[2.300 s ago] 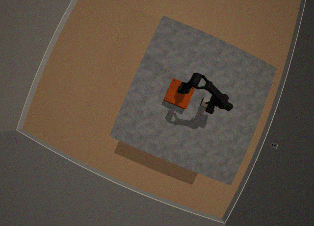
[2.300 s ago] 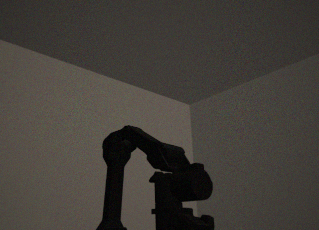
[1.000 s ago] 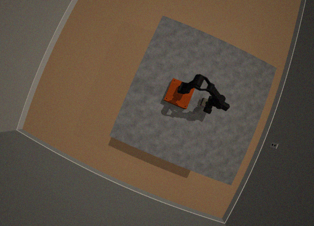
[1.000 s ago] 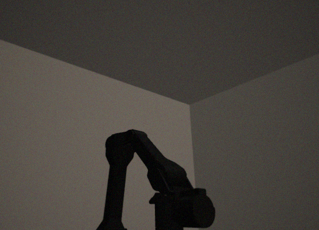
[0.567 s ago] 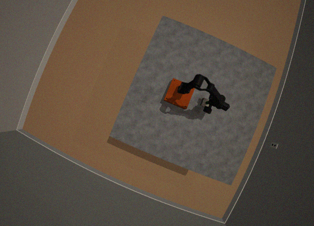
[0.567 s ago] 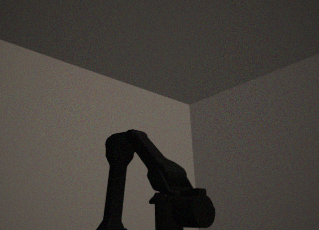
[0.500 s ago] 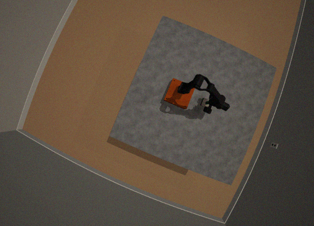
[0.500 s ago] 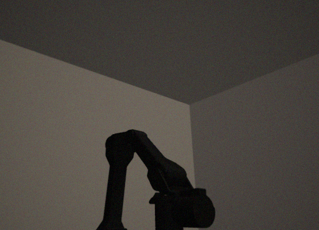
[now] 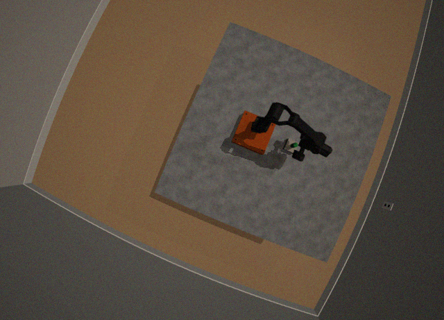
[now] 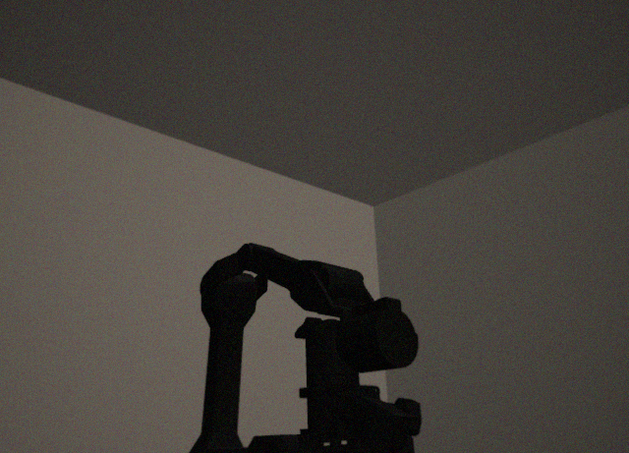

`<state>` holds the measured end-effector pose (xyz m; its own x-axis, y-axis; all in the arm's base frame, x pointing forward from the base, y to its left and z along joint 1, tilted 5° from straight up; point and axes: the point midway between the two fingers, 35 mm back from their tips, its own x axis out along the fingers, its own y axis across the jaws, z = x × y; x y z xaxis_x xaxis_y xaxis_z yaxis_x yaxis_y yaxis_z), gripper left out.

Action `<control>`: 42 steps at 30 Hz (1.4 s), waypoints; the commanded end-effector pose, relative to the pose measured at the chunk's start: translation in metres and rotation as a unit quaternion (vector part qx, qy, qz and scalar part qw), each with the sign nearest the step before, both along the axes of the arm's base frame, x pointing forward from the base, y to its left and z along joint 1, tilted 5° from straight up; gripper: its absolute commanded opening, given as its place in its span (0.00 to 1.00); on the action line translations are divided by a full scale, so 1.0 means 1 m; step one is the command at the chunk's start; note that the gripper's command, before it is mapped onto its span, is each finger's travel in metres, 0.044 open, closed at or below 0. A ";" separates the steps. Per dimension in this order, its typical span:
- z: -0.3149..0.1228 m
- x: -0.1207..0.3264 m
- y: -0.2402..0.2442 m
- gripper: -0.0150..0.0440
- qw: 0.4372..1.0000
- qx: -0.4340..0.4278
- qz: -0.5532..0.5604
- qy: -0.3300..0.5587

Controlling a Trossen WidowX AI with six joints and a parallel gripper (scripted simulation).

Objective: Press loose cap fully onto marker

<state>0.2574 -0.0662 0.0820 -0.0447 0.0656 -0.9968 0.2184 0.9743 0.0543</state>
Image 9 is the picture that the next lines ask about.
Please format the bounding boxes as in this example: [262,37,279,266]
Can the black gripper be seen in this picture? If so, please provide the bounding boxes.
[292,134,307,162]

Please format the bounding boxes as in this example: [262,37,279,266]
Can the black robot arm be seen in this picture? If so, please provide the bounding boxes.
[251,102,332,157]

